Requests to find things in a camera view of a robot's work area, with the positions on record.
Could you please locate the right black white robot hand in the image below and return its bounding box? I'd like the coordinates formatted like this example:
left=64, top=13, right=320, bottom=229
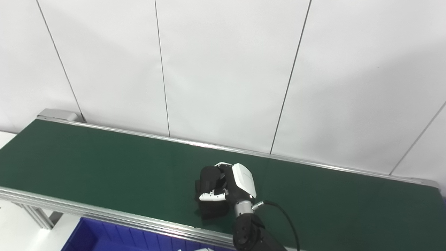
left=199, top=162, right=257, bottom=206

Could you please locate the black cylinder block part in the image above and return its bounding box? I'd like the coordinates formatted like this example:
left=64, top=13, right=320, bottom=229
left=194, top=166, right=231, bottom=219

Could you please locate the green conveyor belt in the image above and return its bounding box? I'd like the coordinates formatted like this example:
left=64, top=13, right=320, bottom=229
left=0, top=119, right=446, bottom=251
left=0, top=109, right=446, bottom=251

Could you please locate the blue plastic bin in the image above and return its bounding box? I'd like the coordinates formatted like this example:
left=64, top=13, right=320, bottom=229
left=61, top=218, right=237, bottom=251

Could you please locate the aluminium conveyor leg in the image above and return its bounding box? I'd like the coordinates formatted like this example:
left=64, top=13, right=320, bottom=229
left=16, top=203, right=64, bottom=230

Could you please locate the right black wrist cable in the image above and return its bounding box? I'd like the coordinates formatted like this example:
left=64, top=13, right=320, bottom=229
left=252, top=200, right=301, bottom=251

